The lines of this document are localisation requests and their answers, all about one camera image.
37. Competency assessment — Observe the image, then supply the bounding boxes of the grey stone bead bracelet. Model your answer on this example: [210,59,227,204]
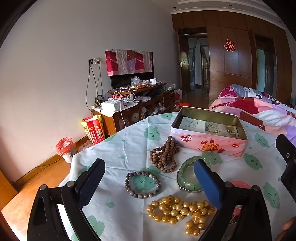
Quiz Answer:
[125,171,161,199]

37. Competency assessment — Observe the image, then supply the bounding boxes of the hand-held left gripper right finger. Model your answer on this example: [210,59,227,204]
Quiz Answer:
[194,159,272,241]

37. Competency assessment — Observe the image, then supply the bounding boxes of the clear plastic bags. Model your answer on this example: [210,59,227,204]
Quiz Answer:
[131,76,151,90]

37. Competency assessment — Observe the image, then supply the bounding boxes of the gold pearl necklace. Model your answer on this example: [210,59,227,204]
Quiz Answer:
[146,195,215,236]

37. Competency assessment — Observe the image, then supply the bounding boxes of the dark hanging cables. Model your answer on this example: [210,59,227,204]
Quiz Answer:
[85,62,104,112]

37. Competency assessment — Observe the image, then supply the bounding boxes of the wooden television cabinet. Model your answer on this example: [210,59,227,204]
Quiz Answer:
[91,82,176,137]

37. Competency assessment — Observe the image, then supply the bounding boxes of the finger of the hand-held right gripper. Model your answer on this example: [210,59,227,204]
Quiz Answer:
[276,134,296,164]

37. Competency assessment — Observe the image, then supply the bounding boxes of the trash bin with red bag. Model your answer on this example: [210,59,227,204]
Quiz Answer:
[55,137,76,164]

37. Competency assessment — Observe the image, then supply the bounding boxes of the person's right hand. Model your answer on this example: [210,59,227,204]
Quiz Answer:
[275,218,296,241]

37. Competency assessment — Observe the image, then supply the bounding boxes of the bed with patchwork quilt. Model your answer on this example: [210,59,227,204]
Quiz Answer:
[209,83,296,139]

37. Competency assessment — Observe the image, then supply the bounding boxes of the wooden door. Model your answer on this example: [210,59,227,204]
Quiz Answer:
[177,29,208,93]

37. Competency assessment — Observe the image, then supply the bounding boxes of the green jade bangle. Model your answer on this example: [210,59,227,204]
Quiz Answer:
[177,156,212,193]

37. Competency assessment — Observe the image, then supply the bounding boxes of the red paper decal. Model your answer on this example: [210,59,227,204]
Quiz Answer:
[224,39,235,52]

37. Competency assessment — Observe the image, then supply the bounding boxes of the red and yellow carton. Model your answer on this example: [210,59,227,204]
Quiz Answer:
[80,115,105,145]

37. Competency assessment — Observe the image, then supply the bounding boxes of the brown wooden bead bracelet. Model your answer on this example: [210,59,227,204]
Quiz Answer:
[149,136,180,173]

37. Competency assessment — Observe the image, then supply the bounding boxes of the black television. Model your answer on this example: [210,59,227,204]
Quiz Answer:
[110,71,155,90]

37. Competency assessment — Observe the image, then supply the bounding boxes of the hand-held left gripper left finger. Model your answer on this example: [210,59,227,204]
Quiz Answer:
[26,158,106,241]

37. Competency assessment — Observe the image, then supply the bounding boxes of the pink tin box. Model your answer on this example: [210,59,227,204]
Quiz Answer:
[170,107,248,157]

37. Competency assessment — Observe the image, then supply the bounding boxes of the red and white cloth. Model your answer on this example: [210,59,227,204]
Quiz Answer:
[105,49,154,76]

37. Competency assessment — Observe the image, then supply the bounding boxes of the white box device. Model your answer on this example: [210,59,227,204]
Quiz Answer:
[101,100,123,113]

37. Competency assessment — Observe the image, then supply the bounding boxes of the white charging cable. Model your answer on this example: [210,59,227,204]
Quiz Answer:
[113,91,137,128]

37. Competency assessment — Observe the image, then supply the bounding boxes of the wooden wardrobe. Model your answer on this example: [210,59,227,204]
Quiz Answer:
[206,11,293,107]

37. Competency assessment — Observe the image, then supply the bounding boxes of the printed paper sheets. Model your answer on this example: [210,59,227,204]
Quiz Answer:
[178,116,238,139]

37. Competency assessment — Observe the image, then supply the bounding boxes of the pink bangle with red charm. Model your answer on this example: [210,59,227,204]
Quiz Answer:
[228,180,252,190]

